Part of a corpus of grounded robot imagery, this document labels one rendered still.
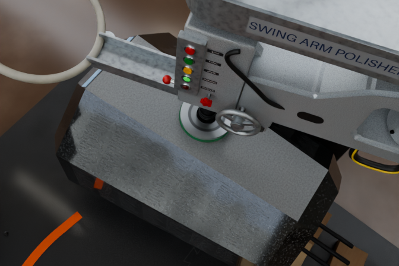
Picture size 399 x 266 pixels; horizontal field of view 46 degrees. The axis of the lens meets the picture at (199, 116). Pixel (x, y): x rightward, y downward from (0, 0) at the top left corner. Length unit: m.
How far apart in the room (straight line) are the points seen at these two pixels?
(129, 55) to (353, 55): 0.87
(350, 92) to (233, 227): 0.81
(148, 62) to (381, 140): 0.84
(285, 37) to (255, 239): 0.97
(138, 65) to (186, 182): 0.51
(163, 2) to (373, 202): 1.86
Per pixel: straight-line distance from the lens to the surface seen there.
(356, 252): 2.73
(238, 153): 1.88
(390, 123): 1.58
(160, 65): 1.74
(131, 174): 1.99
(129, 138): 1.95
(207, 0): 1.16
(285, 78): 1.40
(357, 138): 1.57
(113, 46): 1.78
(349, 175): 2.94
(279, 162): 1.90
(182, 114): 1.86
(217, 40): 1.26
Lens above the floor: 2.57
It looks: 64 degrees down
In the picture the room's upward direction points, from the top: 11 degrees clockwise
